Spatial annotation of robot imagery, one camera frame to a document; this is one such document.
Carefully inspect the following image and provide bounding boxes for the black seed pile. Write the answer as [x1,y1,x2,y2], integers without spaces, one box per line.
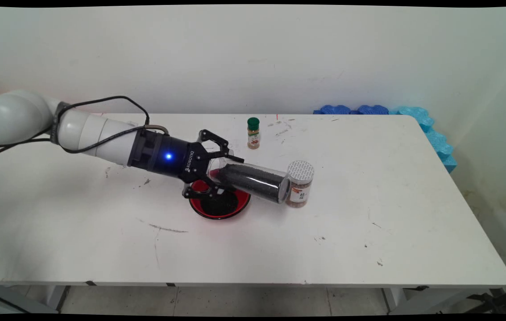
[202,189,239,218]

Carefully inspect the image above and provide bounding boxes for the small spice bottle green cap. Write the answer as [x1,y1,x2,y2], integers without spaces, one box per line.
[247,117,261,150]

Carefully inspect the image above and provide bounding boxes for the black stand legs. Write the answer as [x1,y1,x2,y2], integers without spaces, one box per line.
[463,283,506,315]

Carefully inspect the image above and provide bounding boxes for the dark blue foam mat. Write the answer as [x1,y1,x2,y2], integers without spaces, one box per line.
[357,105,390,115]
[315,105,352,115]

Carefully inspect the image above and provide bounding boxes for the clear jar with black seeds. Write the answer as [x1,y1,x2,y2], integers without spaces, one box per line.
[207,156,291,205]

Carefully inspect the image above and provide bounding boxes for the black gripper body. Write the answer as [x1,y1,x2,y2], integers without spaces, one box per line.
[127,128,210,184]

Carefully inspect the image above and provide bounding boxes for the red bowl with black rim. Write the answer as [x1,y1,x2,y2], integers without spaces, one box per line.
[189,178,252,220]

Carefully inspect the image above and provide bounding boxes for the spice jar white patterned lid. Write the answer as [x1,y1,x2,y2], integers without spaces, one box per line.
[285,160,315,208]

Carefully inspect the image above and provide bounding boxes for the black camera cable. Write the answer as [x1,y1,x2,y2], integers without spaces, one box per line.
[0,95,151,152]

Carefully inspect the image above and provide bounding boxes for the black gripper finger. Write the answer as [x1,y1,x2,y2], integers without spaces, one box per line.
[182,180,236,200]
[197,129,245,165]

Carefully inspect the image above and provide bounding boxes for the light blue foam mat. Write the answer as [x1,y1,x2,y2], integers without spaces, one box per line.
[390,106,458,173]

